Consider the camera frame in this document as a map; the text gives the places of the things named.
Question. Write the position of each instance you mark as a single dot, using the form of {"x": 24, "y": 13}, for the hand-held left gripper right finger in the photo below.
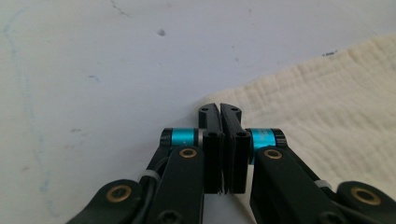
{"x": 238, "y": 161}

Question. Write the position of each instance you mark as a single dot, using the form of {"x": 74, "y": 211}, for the cream egg-print cloth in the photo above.
{"x": 311, "y": 109}

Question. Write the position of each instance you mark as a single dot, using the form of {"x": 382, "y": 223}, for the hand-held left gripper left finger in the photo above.
{"x": 213, "y": 155}

